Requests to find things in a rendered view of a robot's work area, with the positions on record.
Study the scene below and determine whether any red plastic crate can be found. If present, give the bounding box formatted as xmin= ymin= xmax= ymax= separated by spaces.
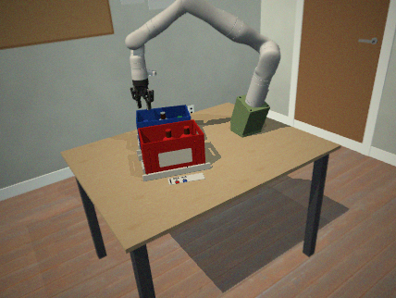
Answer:
xmin=138 ymin=120 xmax=205 ymax=174

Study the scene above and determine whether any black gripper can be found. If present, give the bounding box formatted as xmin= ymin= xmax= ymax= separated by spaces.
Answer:
xmin=130 ymin=79 xmax=154 ymax=111

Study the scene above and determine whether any white paper pick list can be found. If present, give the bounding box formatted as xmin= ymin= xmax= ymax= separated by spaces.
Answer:
xmin=167 ymin=173 xmax=205 ymax=185

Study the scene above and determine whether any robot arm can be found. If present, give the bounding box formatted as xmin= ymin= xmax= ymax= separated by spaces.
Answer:
xmin=125 ymin=0 xmax=280 ymax=107

